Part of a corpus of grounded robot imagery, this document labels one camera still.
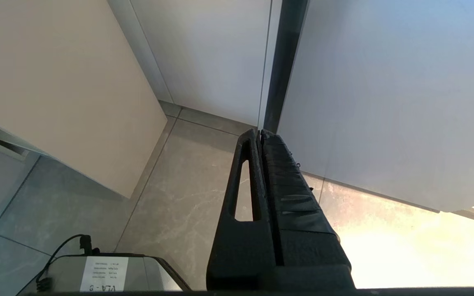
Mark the narrow beige cabinet door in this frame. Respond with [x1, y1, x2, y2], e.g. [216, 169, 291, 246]
[107, 0, 174, 104]

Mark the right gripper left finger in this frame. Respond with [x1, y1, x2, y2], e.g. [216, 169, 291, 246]
[206, 129, 283, 290]

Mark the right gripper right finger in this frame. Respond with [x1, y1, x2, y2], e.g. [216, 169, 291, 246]
[260, 129, 355, 289]

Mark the grey labelled robot box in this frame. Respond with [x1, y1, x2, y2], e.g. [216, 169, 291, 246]
[17, 253, 192, 293]

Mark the thin black box cable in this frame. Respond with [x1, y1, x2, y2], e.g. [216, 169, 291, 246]
[35, 234, 100, 288]

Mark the dark grey door frame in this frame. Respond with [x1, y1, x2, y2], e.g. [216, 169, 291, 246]
[264, 0, 309, 133]

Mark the white appliance front panel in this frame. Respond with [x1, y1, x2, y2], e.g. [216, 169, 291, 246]
[277, 0, 474, 222]

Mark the beige pull-out cabinet front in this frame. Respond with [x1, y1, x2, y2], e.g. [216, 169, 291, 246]
[0, 0, 168, 199]

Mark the wide beige cabinet door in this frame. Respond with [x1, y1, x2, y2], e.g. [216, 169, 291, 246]
[130, 0, 272, 126]

